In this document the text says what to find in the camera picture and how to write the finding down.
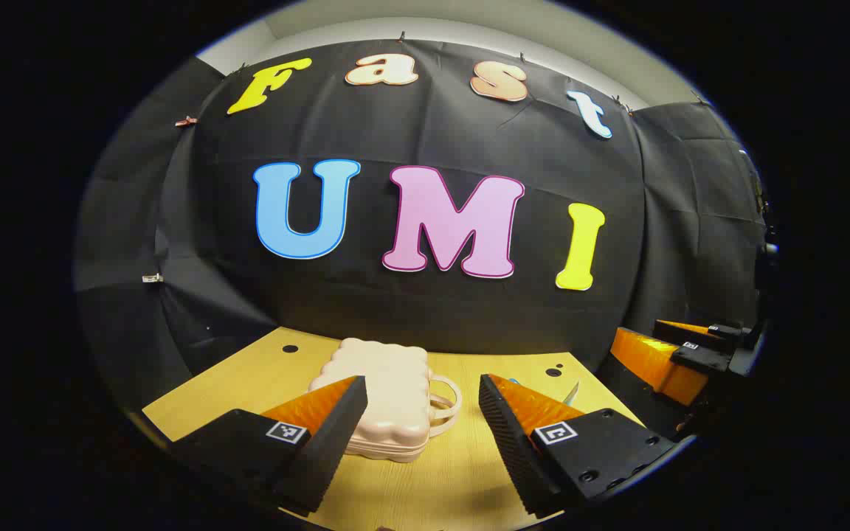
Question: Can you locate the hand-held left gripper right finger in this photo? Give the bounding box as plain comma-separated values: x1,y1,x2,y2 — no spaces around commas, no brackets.
478,373,677,519

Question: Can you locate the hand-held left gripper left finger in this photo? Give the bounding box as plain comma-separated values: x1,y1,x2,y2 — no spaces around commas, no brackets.
170,375,368,517

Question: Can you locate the pale pink suitcase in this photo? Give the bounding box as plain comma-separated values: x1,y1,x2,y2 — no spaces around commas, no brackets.
308,338,463,463

